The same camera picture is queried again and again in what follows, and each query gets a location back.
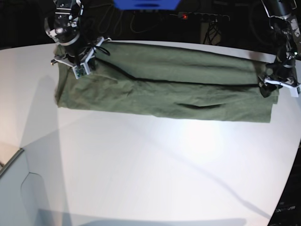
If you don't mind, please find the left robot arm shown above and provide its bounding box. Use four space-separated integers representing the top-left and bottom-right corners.
248 0 301 98

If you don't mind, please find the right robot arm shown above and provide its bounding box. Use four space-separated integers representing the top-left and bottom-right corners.
44 0 111 79

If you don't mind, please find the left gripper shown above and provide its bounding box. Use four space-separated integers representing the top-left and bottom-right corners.
259 16 301 98

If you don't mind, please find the black power strip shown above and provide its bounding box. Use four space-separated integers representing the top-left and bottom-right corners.
177 12 230 22

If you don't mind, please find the black device at table edge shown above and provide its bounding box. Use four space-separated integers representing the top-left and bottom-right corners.
268 148 301 226

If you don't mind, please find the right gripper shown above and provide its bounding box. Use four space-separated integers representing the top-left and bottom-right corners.
44 14 111 79

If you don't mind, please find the green t-shirt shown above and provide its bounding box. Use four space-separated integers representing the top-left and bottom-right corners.
55 42 279 123

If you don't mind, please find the blue box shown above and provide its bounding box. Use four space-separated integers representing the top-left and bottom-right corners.
113 0 181 10

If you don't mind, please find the white cable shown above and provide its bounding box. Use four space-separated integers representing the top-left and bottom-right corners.
84 9 165 35

